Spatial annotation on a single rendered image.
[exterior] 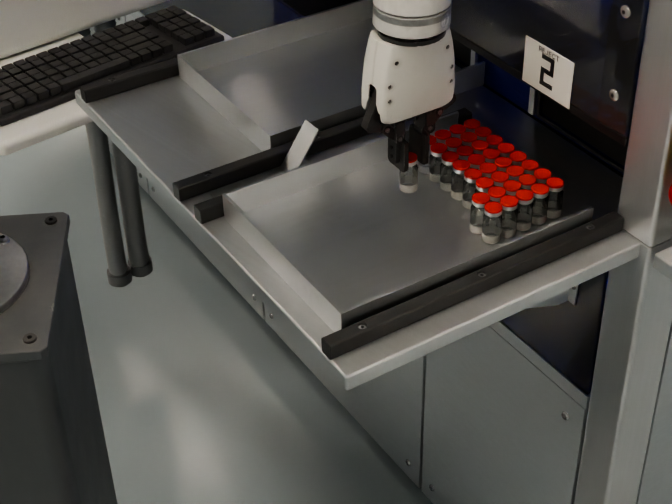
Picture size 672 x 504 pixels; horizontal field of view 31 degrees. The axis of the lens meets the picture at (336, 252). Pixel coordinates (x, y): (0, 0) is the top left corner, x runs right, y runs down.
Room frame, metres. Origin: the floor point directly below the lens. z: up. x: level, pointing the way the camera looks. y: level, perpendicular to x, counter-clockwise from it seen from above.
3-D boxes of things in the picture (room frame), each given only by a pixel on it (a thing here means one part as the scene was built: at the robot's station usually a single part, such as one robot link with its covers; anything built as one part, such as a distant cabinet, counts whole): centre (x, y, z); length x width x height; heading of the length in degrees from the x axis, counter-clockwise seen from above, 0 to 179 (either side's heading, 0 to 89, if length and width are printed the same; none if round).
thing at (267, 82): (1.49, 0.00, 0.90); 0.34 x 0.26 x 0.04; 122
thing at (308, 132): (1.24, 0.08, 0.91); 0.14 x 0.03 x 0.06; 122
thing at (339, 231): (1.14, -0.08, 0.90); 0.34 x 0.26 x 0.04; 121
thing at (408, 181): (1.19, -0.09, 0.92); 0.02 x 0.02 x 0.04
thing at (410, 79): (1.19, -0.09, 1.07); 0.10 x 0.08 x 0.11; 121
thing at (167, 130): (1.31, -0.03, 0.87); 0.70 x 0.48 x 0.02; 32
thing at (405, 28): (1.19, -0.09, 1.13); 0.09 x 0.08 x 0.03; 121
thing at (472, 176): (1.19, -0.16, 0.90); 0.18 x 0.02 x 0.05; 31
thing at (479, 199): (1.13, -0.17, 0.90); 0.02 x 0.02 x 0.05
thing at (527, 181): (1.21, -0.19, 0.90); 0.18 x 0.02 x 0.05; 31
